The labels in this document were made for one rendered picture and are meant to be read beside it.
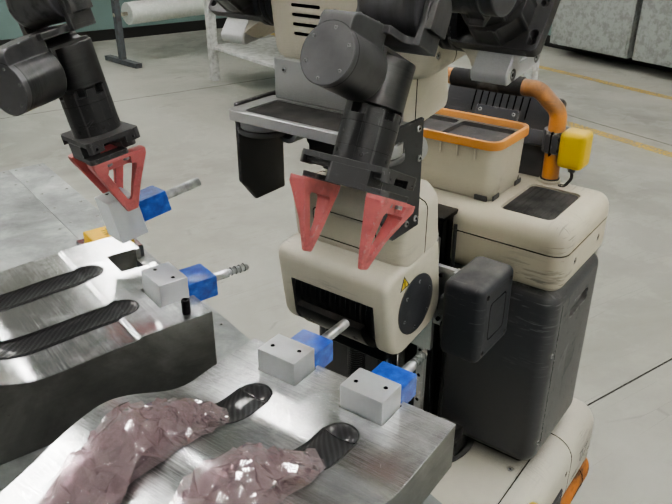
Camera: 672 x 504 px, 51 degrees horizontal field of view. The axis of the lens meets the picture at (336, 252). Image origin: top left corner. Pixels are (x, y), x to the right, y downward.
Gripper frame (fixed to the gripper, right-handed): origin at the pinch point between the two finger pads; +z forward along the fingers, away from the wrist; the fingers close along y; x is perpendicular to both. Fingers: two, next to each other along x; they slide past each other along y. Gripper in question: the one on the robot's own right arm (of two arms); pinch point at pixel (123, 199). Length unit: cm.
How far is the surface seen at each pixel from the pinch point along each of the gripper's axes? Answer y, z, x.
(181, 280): 13.0, 7.5, -0.5
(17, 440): 16.3, 13.8, -23.2
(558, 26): -323, 112, 503
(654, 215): -79, 129, 248
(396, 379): 36.8, 17.0, 9.9
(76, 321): 8.8, 8.3, -12.3
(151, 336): 17.0, 10.0, -7.0
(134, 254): -3.3, 8.8, -0.2
